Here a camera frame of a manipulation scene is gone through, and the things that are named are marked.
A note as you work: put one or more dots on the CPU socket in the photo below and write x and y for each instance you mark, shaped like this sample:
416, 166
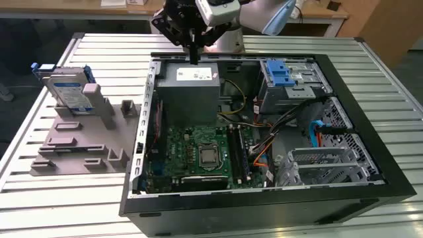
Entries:
209, 145

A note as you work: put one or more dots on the metal disk bay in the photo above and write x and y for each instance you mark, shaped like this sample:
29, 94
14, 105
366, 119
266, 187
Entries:
324, 165

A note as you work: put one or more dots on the wooden desk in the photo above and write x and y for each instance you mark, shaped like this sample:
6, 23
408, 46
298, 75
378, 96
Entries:
140, 7

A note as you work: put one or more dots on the black RAM slot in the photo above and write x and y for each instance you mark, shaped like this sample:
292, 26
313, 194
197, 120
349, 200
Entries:
245, 158
234, 153

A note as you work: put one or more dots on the hard disk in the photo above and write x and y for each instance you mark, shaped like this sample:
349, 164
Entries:
72, 96

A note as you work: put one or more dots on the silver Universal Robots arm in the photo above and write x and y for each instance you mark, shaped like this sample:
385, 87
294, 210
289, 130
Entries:
253, 17

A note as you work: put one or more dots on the silver CPU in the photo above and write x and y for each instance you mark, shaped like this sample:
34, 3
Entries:
209, 156

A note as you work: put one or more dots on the green motherboard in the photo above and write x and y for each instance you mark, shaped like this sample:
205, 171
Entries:
185, 138

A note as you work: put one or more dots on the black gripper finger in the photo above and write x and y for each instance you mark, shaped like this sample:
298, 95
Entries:
168, 27
217, 34

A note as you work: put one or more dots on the blue drive latch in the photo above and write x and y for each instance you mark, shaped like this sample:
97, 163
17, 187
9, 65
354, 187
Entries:
280, 74

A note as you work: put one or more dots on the brown wooden cabinet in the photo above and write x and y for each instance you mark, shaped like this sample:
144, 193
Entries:
390, 29

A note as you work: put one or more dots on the metal optical drive cage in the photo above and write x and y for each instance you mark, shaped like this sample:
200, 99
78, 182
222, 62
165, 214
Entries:
298, 93

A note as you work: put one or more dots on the small white box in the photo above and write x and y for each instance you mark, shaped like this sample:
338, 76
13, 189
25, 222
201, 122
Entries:
137, 2

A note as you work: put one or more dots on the black graphics card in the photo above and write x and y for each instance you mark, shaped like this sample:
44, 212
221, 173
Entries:
202, 182

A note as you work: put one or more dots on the black open PC case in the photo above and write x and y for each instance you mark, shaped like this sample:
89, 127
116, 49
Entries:
232, 213

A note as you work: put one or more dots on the grey parts rack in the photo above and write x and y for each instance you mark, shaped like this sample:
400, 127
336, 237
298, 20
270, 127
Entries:
86, 138

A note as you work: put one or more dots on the grey metal foot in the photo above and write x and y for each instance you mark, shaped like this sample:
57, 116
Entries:
6, 95

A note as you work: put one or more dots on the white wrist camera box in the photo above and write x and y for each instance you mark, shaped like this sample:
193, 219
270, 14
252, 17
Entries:
218, 13

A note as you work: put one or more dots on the grey power supply unit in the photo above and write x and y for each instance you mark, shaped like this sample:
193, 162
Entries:
189, 104

